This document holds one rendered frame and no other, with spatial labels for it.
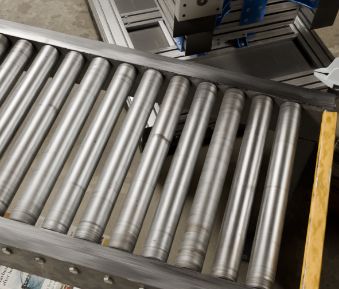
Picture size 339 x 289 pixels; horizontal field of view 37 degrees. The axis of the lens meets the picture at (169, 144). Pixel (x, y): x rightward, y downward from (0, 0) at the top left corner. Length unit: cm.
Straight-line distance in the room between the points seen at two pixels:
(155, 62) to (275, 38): 106
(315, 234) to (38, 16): 195
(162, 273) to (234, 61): 132
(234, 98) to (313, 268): 42
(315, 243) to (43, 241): 49
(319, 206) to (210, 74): 40
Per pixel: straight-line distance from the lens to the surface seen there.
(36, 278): 180
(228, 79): 119
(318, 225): 99
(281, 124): 114
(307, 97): 119
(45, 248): 95
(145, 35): 217
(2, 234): 98
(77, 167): 103
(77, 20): 258
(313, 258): 95
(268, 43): 218
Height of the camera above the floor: 165
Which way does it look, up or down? 54 degrees down
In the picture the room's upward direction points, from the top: 4 degrees clockwise
